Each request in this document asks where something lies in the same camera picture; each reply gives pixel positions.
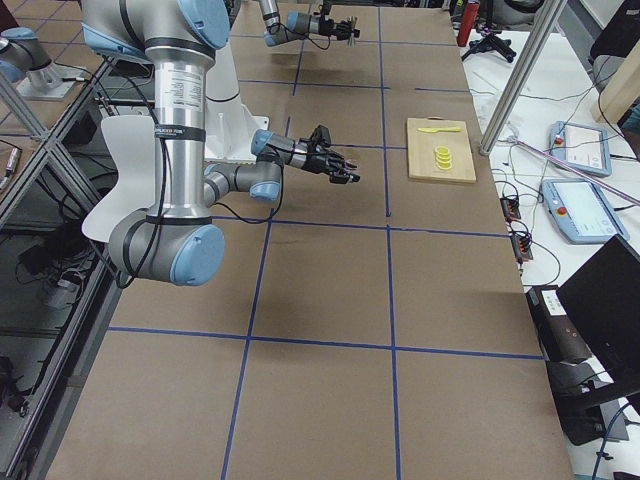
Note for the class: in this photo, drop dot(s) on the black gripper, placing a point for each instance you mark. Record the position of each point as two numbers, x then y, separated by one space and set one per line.
317 162
332 26

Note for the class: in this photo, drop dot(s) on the steel double jigger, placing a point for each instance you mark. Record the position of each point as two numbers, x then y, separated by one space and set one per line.
354 32

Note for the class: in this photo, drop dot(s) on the clear glass cup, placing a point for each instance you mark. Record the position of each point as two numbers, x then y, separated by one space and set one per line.
351 167

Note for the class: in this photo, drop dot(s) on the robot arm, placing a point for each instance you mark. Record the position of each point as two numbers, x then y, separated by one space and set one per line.
300 26
174 240

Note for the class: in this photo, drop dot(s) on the bamboo cutting board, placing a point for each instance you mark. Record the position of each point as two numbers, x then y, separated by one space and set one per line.
421 154

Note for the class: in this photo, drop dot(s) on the yellow plastic knife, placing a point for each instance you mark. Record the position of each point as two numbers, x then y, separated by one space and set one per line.
433 130

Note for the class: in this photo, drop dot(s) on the red cylinder bottle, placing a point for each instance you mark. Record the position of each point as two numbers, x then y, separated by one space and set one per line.
467 23

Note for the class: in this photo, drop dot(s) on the long metal rod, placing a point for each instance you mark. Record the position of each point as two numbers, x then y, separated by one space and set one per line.
566 166

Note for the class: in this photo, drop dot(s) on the blue teach pendant near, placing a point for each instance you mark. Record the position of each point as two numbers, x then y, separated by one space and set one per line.
581 211

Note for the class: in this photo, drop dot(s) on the blue teach pendant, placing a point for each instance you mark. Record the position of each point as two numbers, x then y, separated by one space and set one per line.
583 147
581 211

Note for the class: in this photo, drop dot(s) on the blue teach pendant far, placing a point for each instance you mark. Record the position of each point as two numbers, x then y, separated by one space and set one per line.
583 147

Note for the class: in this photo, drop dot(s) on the black computer monitor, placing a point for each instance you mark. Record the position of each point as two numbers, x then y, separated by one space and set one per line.
602 300

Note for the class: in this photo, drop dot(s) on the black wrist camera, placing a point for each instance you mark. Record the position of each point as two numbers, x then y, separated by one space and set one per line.
320 138

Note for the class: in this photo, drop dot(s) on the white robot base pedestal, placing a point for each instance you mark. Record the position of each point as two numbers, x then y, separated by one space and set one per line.
229 124

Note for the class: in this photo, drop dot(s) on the aluminium frame post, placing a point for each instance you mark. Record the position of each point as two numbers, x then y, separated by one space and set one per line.
536 40

